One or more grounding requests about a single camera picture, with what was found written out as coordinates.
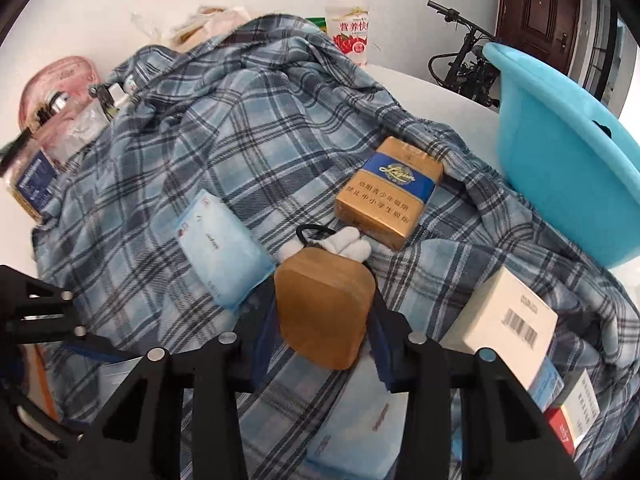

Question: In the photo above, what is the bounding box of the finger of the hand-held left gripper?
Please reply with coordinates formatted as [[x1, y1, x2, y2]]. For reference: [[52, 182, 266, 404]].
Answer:
[[0, 265, 146, 364], [0, 394, 83, 480]]

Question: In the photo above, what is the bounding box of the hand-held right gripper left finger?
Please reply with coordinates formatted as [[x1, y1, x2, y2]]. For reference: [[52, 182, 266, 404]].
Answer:
[[60, 290, 281, 480]]

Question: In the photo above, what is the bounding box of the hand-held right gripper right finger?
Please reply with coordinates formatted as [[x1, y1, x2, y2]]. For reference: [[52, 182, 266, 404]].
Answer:
[[367, 292, 583, 480]]

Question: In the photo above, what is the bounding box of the amber soap bar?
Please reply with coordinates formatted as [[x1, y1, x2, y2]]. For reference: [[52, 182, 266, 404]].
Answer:
[[274, 247, 376, 372]]

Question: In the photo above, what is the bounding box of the blue plastic basin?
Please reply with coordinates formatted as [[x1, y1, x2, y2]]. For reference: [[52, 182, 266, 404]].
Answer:
[[482, 42, 640, 270]]

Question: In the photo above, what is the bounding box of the blue wet wipes pack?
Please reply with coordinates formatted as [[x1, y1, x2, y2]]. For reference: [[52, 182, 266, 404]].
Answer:
[[305, 355, 411, 480], [176, 189, 276, 311]]

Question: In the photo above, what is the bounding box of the white barcode box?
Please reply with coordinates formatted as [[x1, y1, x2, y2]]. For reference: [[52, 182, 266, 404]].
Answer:
[[440, 265, 559, 393]]

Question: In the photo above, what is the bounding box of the dark blue packet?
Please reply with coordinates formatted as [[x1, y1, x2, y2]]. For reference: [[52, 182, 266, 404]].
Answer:
[[14, 152, 58, 216]]

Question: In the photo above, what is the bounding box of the gold cigarette pack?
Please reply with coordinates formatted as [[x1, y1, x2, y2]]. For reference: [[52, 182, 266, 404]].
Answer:
[[334, 136, 445, 252]]

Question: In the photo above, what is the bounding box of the light blue tissue pack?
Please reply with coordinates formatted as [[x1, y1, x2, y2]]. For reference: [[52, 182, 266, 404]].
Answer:
[[525, 357, 566, 411]]

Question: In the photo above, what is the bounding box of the clear plastic pouch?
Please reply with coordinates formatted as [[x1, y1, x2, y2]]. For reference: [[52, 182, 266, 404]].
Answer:
[[35, 95, 111, 168]]

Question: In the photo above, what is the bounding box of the red white cigarette box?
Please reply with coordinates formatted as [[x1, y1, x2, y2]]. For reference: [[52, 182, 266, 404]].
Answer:
[[542, 367, 603, 461]]

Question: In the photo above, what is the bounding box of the blue plaid shirt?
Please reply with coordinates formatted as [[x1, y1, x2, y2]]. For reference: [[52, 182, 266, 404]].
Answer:
[[30, 14, 640, 480]]

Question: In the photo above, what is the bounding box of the pink pouch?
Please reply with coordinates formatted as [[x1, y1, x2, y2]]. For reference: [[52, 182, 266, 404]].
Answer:
[[19, 56, 101, 131]]

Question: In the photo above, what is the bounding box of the black bicycle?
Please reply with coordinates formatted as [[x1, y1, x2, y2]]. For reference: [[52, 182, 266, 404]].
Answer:
[[426, 0, 502, 108]]

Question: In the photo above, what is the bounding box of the crumpled plastic bag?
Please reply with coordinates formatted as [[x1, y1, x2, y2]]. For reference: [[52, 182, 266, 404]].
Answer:
[[131, 5, 251, 53]]

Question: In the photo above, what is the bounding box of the red cap milk bottle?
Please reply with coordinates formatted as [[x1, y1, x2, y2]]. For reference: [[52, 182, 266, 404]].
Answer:
[[324, 0, 372, 67]]

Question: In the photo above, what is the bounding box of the black framed glass door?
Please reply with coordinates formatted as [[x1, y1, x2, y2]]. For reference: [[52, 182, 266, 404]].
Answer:
[[582, 0, 626, 116]]

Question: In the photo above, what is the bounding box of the brown door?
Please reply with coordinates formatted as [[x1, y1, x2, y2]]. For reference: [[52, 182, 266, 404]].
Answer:
[[497, 0, 583, 76]]

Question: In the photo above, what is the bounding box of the white bunny keychain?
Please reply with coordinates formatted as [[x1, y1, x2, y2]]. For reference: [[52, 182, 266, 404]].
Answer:
[[279, 224, 372, 265]]

